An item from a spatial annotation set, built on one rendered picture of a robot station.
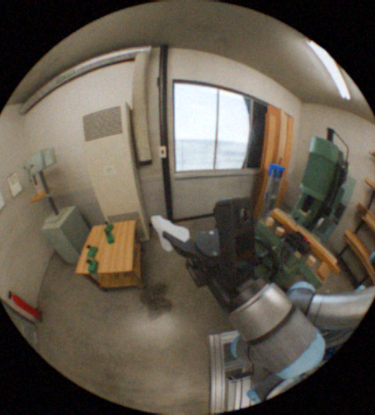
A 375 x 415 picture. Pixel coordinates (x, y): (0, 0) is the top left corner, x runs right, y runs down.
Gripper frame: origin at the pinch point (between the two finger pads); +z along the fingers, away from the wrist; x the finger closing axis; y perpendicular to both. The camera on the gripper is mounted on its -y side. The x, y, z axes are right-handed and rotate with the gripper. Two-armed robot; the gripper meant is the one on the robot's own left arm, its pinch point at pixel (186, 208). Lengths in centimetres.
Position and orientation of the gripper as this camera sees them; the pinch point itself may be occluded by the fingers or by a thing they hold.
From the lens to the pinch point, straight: 25.8
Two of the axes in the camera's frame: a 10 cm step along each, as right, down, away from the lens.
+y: -1.2, 8.6, 4.9
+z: -4.3, -4.9, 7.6
